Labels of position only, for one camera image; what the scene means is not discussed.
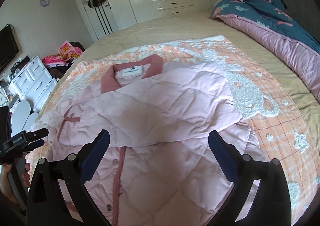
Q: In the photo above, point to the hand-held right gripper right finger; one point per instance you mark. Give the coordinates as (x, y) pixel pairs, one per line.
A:
(221, 156)

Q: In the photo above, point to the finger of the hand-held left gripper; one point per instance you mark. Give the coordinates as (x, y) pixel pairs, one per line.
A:
(36, 144)
(38, 132)

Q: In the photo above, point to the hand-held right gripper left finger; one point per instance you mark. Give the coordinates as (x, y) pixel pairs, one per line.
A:
(96, 156)

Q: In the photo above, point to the pink quilted jacket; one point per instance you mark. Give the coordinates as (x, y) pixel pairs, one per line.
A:
(162, 96)

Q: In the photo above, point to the dark clothes pile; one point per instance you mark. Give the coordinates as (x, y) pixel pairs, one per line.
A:
(60, 70)

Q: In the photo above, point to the person's left hand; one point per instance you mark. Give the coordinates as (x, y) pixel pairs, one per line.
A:
(25, 176)

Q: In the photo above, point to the white cloud-shaped board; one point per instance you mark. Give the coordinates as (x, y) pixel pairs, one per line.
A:
(22, 116)

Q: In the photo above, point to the white drawer cabinet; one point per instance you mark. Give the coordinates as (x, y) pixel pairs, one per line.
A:
(35, 83)

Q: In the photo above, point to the orange bear blanket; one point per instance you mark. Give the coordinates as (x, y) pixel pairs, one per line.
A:
(275, 126)

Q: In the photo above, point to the desk clutter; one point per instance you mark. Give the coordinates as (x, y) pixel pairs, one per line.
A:
(10, 76)

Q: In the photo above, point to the pink cartoon blanket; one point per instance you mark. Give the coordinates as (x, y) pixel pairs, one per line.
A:
(67, 51)

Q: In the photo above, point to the black television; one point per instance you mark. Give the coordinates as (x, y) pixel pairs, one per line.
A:
(7, 46)

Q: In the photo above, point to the white door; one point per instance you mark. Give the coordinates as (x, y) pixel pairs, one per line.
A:
(100, 21)

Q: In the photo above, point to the bed with beige cover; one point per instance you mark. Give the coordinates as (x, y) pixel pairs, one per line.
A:
(175, 26)

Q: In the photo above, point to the blue and pink floral quilt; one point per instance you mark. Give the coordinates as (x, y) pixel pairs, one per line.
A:
(262, 16)

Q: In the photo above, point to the round wall clock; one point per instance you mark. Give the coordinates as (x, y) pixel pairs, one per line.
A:
(44, 1)

